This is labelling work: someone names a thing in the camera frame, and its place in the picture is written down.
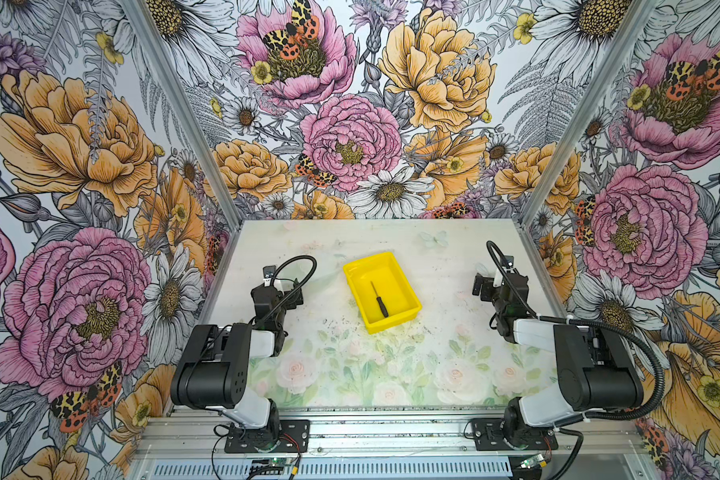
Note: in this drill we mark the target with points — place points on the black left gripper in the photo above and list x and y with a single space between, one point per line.
296 299

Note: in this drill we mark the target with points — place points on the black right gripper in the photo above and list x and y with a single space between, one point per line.
487 285

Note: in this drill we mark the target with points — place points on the black screwdriver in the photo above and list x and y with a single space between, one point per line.
380 302

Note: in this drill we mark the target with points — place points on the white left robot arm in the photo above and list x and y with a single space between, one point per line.
212 373

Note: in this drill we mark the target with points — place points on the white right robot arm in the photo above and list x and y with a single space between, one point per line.
595 373

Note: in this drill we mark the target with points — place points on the yellow plastic bin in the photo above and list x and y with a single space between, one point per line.
398 295

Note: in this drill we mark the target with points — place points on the perforated metal vent strip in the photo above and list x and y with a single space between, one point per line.
490 467

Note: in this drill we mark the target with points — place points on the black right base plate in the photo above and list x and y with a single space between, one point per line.
488 434

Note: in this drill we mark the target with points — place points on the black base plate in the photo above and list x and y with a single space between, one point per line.
488 434
290 436

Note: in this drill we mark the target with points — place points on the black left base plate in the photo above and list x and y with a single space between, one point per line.
290 436

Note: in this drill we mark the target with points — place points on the aluminium front rail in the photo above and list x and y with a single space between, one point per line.
333 433

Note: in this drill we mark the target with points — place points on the aluminium corner post left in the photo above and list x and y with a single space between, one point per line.
164 73

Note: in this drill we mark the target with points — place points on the aluminium corner post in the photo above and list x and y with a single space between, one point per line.
164 73
626 36

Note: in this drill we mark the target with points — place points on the aluminium corner post right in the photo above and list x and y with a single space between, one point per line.
626 36

